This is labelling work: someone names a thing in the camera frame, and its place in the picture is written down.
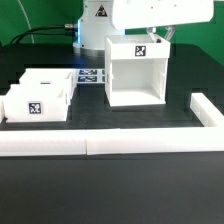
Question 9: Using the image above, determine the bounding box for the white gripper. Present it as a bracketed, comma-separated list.
[111, 0, 214, 42]

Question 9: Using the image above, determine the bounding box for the thin white cable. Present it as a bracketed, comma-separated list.
[17, 0, 36, 44]

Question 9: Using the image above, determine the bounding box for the white drawer cabinet frame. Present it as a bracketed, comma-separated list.
[105, 35, 170, 107]

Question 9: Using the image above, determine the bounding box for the white rear drawer box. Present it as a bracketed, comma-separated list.
[19, 68, 77, 103]

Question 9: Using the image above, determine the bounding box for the white right fence bar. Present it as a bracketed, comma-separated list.
[190, 93, 224, 128]

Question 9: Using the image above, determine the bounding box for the white drawer box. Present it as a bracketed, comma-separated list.
[19, 68, 77, 103]
[3, 84, 70, 123]

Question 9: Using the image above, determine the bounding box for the white front fence bar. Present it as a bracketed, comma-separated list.
[0, 127, 224, 157]

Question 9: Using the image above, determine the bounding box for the white left fence bar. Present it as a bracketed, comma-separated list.
[0, 95, 5, 123]

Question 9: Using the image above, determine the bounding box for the white front drawer box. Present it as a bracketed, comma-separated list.
[3, 84, 70, 123]

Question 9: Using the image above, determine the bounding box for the black cable bundle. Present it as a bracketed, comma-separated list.
[9, 23, 79, 46]

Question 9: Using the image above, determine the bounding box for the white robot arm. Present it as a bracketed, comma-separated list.
[73, 0, 214, 57]

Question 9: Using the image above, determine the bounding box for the white fence bar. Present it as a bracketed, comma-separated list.
[0, 127, 224, 157]
[190, 93, 224, 128]
[0, 95, 5, 123]

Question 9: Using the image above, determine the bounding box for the white marker tag sheet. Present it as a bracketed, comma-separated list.
[77, 69, 105, 84]

